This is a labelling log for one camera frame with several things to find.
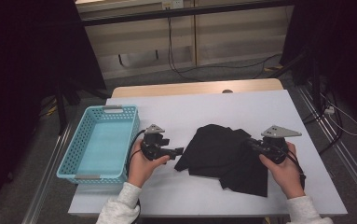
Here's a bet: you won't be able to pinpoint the white cable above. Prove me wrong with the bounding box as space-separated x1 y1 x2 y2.
319 91 357 137

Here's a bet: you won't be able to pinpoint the black pants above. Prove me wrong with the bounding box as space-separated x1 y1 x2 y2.
174 123 268 198

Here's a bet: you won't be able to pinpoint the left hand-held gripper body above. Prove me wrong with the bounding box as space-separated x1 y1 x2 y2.
140 124 171 162

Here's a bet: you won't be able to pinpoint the light blue plastic basket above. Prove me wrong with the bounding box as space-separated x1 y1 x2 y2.
56 105 142 185

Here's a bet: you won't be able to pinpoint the beige cabinet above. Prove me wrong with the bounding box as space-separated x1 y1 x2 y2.
75 0 295 80

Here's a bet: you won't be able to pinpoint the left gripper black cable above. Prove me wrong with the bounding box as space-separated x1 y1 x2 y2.
128 129 146 224

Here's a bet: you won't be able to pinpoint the black horizontal bar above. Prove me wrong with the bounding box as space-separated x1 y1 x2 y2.
81 0 295 27

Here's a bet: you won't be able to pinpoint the black hanging cable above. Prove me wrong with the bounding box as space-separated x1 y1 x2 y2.
166 7 282 82

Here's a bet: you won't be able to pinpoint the black curtain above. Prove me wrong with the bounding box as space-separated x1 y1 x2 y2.
280 0 357 132
0 0 107 218

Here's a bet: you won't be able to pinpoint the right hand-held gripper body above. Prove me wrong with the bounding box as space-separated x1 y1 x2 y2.
260 124 303 165

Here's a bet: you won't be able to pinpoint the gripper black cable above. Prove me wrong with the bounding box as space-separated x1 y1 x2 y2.
286 148 307 190
128 129 146 224

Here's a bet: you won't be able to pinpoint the black stand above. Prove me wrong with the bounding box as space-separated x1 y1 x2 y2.
53 80 112 136
268 50 323 110

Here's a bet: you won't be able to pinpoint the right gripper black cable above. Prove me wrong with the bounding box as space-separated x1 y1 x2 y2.
286 148 307 190

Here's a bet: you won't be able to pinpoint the white table cover sheet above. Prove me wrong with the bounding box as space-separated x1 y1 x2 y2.
68 89 348 217

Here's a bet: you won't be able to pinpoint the wooden table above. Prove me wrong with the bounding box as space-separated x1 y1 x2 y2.
68 77 348 218

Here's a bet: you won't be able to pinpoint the person's left hand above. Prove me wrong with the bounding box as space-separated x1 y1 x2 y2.
127 138 172 189

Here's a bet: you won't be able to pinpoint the white wall socket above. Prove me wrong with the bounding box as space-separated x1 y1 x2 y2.
161 0 185 9

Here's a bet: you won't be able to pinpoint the metal floor rail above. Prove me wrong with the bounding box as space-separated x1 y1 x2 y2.
21 120 75 224
295 85 357 213

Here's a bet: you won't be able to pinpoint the black floor cable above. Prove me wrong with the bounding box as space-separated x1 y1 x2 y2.
301 90 343 157

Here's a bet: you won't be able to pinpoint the person's right hand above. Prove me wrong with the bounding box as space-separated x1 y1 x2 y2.
258 141 307 201

